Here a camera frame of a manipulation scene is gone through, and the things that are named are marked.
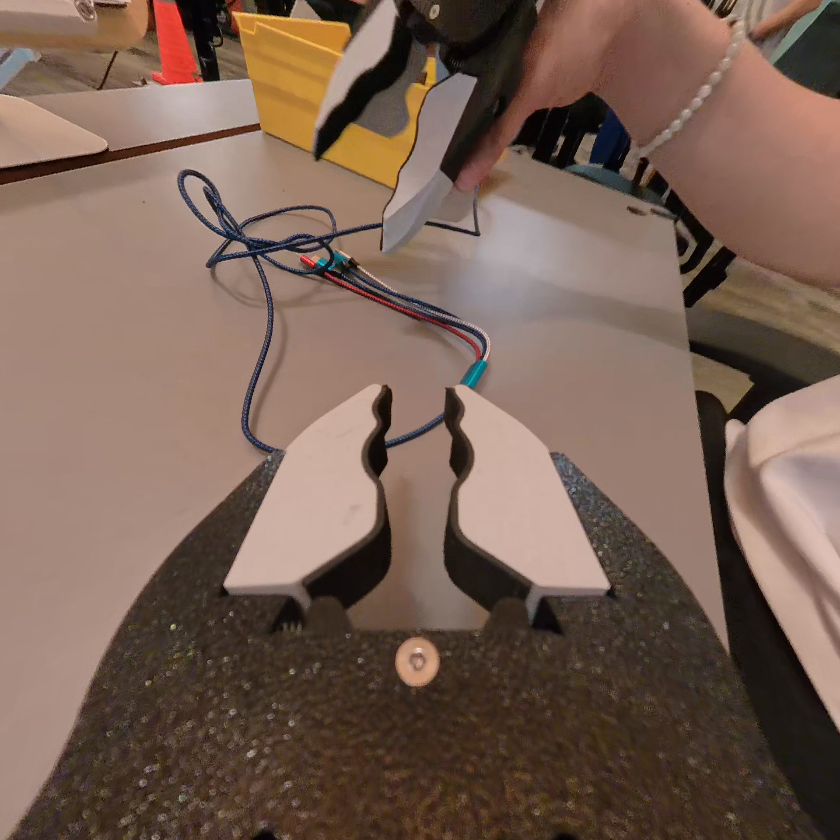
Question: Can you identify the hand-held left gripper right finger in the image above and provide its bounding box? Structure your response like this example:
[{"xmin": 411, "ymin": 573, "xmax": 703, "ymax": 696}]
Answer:
[{"xmin": 443, "ymin": 384, "xmax": 614, "ymax": 609}]

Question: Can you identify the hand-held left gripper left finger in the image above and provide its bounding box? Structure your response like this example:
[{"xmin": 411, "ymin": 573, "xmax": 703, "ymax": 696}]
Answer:
[{"xmin": 222, "ymin": 384, "xmax": 393, "ymax": 609}]

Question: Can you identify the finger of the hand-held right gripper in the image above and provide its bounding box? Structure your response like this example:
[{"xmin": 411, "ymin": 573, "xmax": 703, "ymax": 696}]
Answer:
[
  {"xmin": 311, "ymin": 0, "xmax": 431, "ymax": 164},
  {"xmin": 380, "ymin": 71, "xmax": 481, "ymax": 254}
]

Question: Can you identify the yellow plastic bin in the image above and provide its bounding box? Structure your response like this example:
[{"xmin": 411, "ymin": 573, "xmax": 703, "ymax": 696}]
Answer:
[{"xmin": 233, "ymin": 11, "xmax": 442, "ymax": 189}]

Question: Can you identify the blue braided usb cable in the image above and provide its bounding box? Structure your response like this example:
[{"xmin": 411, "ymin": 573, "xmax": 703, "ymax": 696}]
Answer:
[{"xmin": 176, "ymin": 168, "xmax": 496, "ymax": 455}]

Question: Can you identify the person's right forearm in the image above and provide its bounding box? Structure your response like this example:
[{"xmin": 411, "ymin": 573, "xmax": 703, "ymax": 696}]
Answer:
[{"xmin": 641, "ymin": 24, "xmax": 840, "ymax": 292}]

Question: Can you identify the person's right hand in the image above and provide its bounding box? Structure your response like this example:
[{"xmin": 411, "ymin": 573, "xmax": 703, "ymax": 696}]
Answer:
[{"xmin": 452, "ymin": 0, "xmax": 739, "ymax": 195}]

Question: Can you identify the orange traffic cone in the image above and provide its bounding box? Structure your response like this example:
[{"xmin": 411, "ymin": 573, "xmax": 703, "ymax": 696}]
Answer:
[{"xmin": 149, "ymin": 0, "xmax": 200, "ymax": 88}]

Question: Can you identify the white bead bracelet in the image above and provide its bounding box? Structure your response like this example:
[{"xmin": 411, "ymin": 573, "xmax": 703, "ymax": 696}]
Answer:
[{"xmin": 636, "ymin": 19, "xmax": 750, "ymax": 162}]

